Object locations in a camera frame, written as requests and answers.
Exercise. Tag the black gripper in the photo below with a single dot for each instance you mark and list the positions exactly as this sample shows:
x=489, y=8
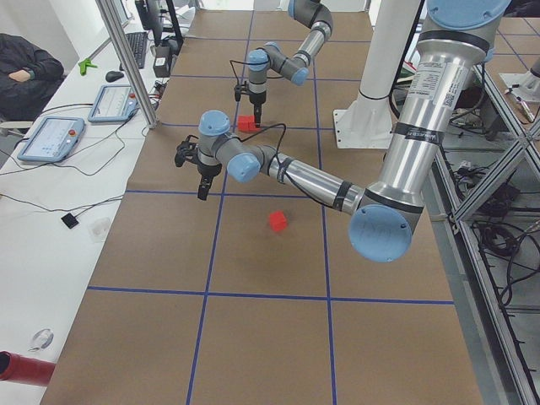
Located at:
x=208, y=170
x=256, y=100

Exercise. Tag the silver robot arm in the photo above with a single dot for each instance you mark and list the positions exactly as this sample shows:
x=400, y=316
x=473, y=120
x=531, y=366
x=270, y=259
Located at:
x=456, y=36
x=295, y=67

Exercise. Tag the black box with label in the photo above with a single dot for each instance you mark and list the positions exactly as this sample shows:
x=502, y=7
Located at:
x=162, y=60

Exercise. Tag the far teach pendant tablet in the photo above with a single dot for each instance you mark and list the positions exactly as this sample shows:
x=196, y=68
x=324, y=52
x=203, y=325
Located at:
x=114, y=103

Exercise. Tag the teach pendant tablet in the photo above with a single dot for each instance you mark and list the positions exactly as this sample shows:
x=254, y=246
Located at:
x=114, y=103
x=53, y=140

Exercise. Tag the brown paper table mat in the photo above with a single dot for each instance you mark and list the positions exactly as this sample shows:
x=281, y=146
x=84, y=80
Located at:
x=201, y=302

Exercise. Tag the black keyboard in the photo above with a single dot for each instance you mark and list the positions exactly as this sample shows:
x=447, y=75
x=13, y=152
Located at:
x=138, y=42

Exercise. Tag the black computer mouse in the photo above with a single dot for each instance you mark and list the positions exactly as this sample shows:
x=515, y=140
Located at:
x=113, y=76

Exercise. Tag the computer monitor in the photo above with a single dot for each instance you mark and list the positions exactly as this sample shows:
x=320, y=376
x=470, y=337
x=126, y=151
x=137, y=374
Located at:
x=149, y=13

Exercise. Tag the small black square device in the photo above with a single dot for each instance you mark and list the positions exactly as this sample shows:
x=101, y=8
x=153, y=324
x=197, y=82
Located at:
x=70, y=220

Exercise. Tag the near teach pendant tablet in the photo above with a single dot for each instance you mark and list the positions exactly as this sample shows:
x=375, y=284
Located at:
x=53, y=140

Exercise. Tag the green plastic clamp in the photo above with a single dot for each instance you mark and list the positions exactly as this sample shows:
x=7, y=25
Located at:
x=85, y=65

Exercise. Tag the person in black jacket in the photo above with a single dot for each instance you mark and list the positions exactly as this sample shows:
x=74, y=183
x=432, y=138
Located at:
x=30, y=76

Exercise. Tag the clear tape roll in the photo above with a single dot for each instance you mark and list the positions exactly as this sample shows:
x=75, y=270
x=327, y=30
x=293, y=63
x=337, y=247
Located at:
x=42, y=339

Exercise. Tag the red cylinder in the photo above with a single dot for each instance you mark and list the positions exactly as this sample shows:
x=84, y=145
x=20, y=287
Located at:
x=24, y=370

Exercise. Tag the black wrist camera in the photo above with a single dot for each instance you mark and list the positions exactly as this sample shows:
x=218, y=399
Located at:
x=187, y=151
x=240, y=90

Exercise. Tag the white camera stand column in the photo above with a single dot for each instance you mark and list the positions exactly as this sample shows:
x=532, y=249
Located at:
x=375, y=71

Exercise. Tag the aluminium frame post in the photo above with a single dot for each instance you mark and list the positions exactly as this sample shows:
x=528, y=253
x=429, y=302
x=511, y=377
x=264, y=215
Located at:
x=118, y=38

